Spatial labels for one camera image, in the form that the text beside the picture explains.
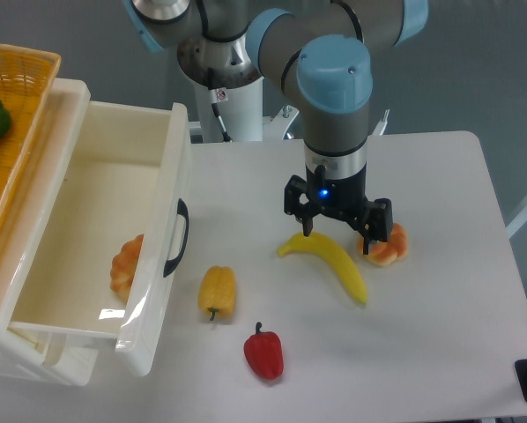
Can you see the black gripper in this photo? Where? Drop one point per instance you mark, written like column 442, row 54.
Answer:
column 338, row 199

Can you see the white top drawer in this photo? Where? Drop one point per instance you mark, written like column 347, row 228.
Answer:
column 128, row 175

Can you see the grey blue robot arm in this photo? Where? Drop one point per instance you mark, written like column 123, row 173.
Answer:
column 320, row 63

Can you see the orange bread roll in drawer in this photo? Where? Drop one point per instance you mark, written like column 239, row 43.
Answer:
column 123, row 267

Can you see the white drawer cabinet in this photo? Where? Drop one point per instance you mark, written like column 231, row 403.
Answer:
column 41, row 355

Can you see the yellow banana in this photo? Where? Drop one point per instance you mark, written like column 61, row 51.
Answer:
column 335, row 256

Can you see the orange knotted bread roll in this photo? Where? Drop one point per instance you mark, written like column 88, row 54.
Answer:
column 386, row 253

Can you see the yellow bell pepper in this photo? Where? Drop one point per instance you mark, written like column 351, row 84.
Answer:
column 217, row 292

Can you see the red bell pepper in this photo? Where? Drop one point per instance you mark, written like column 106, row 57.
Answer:
column 264, row 354

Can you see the orange woven basket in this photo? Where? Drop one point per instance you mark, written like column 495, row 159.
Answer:
column 26, row 79

